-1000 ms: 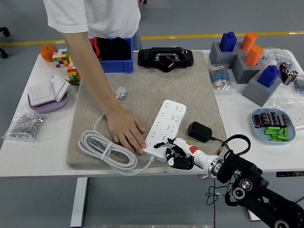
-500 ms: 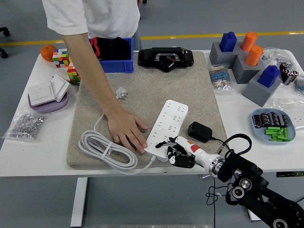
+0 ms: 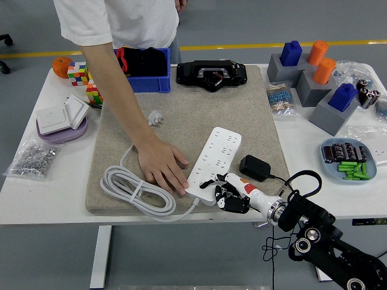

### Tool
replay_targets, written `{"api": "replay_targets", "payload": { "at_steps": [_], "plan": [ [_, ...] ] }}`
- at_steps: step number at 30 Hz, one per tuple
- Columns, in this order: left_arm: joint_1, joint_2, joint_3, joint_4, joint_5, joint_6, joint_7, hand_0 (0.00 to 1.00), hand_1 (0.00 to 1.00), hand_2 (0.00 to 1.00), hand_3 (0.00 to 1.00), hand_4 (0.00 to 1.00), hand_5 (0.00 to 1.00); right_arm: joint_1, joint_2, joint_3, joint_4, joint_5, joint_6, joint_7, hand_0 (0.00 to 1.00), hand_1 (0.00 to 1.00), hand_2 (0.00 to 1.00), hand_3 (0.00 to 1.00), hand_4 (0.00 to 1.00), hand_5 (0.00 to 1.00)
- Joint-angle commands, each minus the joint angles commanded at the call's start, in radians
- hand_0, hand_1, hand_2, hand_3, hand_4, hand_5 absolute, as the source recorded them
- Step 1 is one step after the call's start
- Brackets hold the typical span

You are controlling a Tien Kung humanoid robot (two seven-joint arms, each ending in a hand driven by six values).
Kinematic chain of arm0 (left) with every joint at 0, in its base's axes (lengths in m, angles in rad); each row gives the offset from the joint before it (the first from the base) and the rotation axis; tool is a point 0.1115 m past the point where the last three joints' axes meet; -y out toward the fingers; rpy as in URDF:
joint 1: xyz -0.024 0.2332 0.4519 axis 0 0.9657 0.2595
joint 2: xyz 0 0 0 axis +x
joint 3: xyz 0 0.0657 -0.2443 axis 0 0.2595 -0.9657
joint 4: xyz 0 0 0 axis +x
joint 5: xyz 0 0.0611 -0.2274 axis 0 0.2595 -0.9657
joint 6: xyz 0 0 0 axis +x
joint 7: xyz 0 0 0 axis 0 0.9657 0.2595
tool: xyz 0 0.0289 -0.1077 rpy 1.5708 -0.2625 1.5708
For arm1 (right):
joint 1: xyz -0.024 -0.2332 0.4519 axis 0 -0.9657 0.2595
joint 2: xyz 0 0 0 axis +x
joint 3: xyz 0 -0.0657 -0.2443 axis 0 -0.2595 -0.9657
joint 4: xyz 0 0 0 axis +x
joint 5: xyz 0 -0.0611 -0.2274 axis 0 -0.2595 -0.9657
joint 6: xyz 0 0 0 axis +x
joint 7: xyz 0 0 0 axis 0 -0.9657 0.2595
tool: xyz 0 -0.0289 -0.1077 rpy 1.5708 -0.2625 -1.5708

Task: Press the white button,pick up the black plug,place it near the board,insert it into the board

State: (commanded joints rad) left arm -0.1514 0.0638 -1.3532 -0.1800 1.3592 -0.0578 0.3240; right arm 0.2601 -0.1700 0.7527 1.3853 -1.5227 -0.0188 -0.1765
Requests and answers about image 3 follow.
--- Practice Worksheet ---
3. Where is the black plug adapter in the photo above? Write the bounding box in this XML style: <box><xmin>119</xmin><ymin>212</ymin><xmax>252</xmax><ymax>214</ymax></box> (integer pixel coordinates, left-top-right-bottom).
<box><xmin>238</xmin><ymin>154</ymin><xmax>272</xmax><ymax>182</ymax></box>

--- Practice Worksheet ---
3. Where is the black and red fabric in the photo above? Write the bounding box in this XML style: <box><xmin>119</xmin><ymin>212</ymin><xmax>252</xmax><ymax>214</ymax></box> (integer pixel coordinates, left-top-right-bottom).
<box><xmin>115</xmin><ymin>47</ymin><xmax>168</xmax><ymax>78</ymax></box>

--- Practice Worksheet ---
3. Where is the purple tray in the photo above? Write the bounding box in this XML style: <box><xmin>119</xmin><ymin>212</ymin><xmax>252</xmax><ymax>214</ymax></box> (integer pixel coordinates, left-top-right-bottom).
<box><xmin>36</xmin><ymin>117</ymin><xmax>88</xmax><ymax>144</ymax></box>

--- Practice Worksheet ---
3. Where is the blue plastic bin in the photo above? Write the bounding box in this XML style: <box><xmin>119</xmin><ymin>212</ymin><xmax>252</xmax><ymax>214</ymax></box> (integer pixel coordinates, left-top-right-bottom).
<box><xmin>113</xmin><ymin>47</ymin><xmax>172</xmax><ymax>94</ymax></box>

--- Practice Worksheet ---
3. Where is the orange cylinder peg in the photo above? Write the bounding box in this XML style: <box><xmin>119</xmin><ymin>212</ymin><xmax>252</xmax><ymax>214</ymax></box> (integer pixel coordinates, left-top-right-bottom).
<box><xmin>307</xmin><ymin>40</ymin><xmax>330</xmax><ymax>66</ymax></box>
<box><xmin>312</xmin><ymin>57</ymin><xmax>337</xmax><ymax>85</ymax></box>

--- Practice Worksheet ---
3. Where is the thin black hanging cable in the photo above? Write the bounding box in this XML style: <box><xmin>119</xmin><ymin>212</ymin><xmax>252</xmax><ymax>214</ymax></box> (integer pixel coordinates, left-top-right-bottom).
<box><xmin>271</xmin><ymin>225</ymin><xmax>276</xmax><ymax>290</ymax></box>

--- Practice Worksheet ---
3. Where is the blue block peg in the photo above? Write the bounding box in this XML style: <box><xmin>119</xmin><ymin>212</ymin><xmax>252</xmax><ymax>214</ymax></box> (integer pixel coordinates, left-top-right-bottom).
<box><xmin>328</xmin><ymin>83</ymin><xmax>359</xmax><ymax>113</ymax></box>
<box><xmin>279</xmin><ymin>40</ymin><xmax>303</xmax><ymax>67</ymax></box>

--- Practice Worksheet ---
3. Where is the black plug cord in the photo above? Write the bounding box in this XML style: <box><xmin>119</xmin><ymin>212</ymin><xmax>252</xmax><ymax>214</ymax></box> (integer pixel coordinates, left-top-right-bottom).
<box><xmin>262</xmin><ymin>173</ymin><xmax>293</xmax><ymax>263</ymax></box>

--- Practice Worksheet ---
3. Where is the white table leg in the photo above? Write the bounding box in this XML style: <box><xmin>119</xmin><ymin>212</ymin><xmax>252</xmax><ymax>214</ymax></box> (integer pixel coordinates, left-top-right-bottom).
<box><xmin>302</xmin><ymin>219</ymin><xmax>334</xmax><ymax>282</ymax></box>
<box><xmin>89</xmin><ymin>225</ymin><xmax>112</xmax><ymax>289</ymax></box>

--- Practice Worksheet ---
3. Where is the white three-pin wall plug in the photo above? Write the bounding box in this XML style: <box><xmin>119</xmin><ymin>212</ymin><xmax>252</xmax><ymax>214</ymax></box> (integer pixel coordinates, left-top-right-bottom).
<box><xmin>147</xmin><ymin>110</ymin><xmax>165</xmax><ymax>127</ymax></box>

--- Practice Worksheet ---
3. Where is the black office chair base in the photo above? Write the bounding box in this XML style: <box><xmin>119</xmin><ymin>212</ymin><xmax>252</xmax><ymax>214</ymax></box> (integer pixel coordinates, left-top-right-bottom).
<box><xmin>0</xmin><ymin>34</ymin><xmax>13</xmax><ymax>76</ymax></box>

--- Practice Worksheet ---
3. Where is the white power strip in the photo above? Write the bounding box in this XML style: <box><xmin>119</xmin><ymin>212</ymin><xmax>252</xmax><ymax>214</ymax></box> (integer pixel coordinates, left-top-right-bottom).
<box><xmin>184</xmin><ymin>126</ymin><xmax>242</xmax><ymax>207</ymax></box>

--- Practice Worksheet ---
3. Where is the clear plastic bag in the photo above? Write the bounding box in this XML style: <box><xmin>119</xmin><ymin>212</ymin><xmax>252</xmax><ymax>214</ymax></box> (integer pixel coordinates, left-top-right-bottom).
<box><xmin>346</xmin><ymin>125</ymin><xmax>387</xmax><ymax>166</ymax></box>

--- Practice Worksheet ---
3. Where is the white wall switch panel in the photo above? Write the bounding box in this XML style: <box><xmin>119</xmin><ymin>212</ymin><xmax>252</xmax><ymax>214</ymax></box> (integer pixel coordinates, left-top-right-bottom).
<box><xmin>64</xmin><ymin>94</ymin><xmax>91</xmax><ymax>131</ymax></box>
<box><xmin>35</xmin><ymin>105</ymin><xmax>72</xmax><ymax>136</ymax></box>

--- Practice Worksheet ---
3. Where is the multicolour puzzle cube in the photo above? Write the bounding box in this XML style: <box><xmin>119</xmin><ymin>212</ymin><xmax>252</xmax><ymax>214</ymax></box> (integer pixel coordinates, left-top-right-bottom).
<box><xmin>67</xmin><ymin>61</ymin><xmax>90</xmax><ymax>87</ymax></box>
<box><xmin>85</xmin><ymin>80</ymin><xmax>104</xmax><ymax>106</ymax></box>

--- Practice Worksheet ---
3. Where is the bag of resistors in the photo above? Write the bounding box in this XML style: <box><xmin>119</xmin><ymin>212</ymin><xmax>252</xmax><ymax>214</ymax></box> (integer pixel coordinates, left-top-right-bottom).
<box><xmin>265</xmin><ymin>81</ymin><xmax>299</xmax><ymax>117</ymax></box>

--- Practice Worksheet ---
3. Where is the orange fruit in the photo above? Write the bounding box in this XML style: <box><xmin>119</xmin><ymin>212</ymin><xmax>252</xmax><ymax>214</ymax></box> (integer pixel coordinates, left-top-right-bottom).
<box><xmin>51</xmin><ymin>56</ymin><xmax>74</xmax><ymax>79</ymax></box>

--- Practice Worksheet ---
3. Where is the clear bag of blue parts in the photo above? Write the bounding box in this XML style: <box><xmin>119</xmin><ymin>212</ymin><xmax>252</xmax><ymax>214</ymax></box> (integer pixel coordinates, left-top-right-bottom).
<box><xmin>332</xmin><ymin>60</ymin><xmax>376</xmax><ymax>88</ymax></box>
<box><xmin>374</xmin><ymin>99</ymin><xmax>387</xmax><ymax>118</ymax></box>

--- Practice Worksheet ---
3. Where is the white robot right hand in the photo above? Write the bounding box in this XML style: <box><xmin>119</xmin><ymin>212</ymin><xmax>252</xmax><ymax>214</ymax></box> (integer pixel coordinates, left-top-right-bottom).
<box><xmin>199</xmin><ymin>172</ymin><xmax>275</xmax><ymax>215</ymax></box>

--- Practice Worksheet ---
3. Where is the person's right hand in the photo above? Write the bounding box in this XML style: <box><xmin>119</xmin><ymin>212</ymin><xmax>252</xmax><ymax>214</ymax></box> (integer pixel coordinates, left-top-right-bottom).
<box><xmin>136</xmin><ymin>137</ymin><xmax>190</xmax><ymax>196</ymax></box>

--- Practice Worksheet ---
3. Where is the black device housing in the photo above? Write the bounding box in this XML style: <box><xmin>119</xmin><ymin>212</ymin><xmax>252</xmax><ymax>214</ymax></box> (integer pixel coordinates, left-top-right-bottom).
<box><xmin>176</xmin><ymin>60</ymin><xmax>249</xmax><ymax>93</ymax></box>

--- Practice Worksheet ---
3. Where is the person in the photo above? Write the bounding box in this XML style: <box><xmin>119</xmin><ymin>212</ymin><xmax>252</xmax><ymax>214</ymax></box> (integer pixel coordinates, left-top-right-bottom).
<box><xmin>53</xmin><ymin>0</ymin><xmax>182</xmax><ymax>66</ymax></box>

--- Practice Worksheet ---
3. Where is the bag of metal nuts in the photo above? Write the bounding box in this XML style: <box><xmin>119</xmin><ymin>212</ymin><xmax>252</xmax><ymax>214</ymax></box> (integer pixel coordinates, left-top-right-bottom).
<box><xmin>2</xmin><ymin>139</ymin><xmax>63</xmax><ymax>182</ymax></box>

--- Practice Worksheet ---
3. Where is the bundle of dark capacitors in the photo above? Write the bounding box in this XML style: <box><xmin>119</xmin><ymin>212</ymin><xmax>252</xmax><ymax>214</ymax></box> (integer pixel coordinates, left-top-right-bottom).
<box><xmin>356</xmin><ymin>78</ymin><xmax>382</xmax><ymax>110</ymax></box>

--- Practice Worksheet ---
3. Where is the light blue plate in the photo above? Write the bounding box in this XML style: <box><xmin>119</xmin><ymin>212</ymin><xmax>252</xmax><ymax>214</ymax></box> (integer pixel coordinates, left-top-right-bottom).
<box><xmin>320</xmin><ymin>138</ymin><xmax>378</xmax><ymax>184</ymax></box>

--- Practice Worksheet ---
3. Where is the grey block holder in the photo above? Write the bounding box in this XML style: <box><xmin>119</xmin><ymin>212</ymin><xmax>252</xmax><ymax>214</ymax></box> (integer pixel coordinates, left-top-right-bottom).
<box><xmin>308</xmin><ymin>92</ymin><xmax>360</xmax><ymax>137</ymax></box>
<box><xmin>295</xmin><ymin>69</ymin><xmax>337</xmax><ymax>108</ymax></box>
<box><xmin>267</xmin><ymin>53</ymin><xmax>315</xmax><ymax>89</ymax></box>

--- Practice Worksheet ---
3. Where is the grey-brown mat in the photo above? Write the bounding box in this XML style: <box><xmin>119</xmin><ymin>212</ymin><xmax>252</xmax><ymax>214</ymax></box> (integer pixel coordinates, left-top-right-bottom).
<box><xmin>85</xmin><ymin>65</ymin><xmax>290</xmax><ymax>216</ymax></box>

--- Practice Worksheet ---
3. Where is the black desk control panel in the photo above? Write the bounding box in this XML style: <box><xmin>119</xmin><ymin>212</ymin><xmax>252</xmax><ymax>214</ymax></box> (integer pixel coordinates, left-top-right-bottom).
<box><xmin>351</xmin><ymin>217</ymin><xmax>387</xmax><ymax>227</ymax></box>

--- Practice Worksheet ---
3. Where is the white power strip cable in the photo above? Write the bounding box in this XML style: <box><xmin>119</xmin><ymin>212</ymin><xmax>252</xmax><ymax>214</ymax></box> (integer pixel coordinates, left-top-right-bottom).
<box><xmin>100</xmin><ymin>144</ymin><xmax>201</xmax><ymax>223</ymax></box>

